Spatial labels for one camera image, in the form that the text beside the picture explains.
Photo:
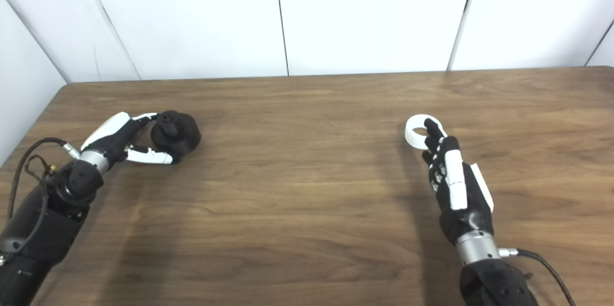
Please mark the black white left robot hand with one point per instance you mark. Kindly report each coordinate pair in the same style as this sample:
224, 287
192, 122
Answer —
112, 147

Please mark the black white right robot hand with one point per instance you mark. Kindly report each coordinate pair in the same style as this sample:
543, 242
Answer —
467, 219

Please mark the round black part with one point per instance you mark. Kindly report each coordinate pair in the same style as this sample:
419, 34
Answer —
184, 135

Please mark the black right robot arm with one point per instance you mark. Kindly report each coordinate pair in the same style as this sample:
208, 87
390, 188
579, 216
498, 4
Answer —
499, 287

